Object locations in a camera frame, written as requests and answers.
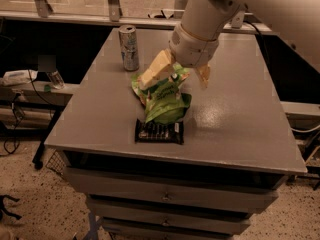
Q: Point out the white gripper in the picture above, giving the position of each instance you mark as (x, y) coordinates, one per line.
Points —
(192, 49)

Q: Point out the green rice chip bag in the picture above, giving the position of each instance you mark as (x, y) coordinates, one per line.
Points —
(164, 102)

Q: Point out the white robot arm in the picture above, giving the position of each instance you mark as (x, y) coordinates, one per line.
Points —
(296, 22)

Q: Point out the dark chocolate rxbar wrapper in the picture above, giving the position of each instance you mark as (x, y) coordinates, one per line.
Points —
(151, 132)

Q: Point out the silver energy drink can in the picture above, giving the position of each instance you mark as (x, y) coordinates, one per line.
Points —
(129, 47)

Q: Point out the grey drawer cabinet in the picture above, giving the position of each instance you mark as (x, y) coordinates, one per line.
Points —
(238, 149)

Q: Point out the clear plastic bottle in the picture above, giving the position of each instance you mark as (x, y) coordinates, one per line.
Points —
(56, 79)

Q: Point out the grey side shelf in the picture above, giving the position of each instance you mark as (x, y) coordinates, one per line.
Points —
(38, 95)

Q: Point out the metal window railing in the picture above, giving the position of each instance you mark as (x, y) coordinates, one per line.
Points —
(157, 14)

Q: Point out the white tissue pack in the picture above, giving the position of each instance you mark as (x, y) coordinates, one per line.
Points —
(18, 77)

